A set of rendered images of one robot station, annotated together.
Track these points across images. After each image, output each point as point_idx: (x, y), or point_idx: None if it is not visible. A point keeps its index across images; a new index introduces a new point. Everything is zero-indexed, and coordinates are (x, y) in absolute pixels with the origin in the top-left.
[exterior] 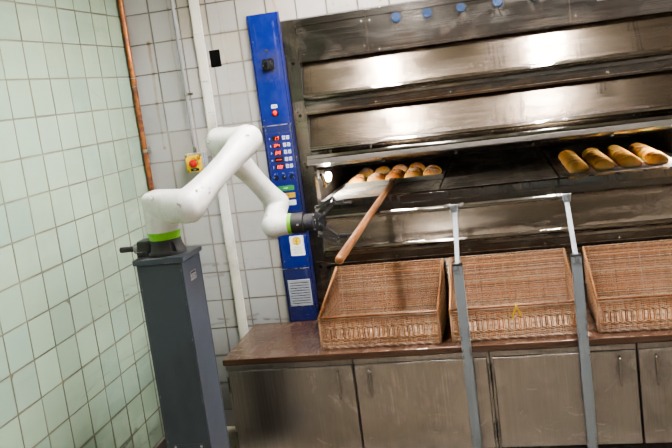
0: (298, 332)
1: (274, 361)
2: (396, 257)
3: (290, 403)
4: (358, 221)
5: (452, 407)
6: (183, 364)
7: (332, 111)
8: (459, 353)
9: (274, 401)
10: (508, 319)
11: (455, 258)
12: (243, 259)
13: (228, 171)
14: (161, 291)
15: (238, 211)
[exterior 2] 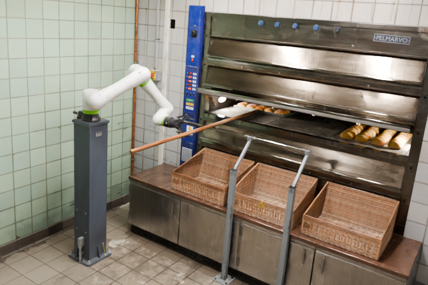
0: None
1: (148, 185)
2: (234, 152)
3: (151, 207)
4: (221, 128)
5: (219, 240)
6: (84, 173)
7: (220, 66)
8: None
9: (145, 203)
10: (256, 207)
11: (235, 166)
12: (166, 129)
13: (122, 89)
14: (81, 137)
15: None
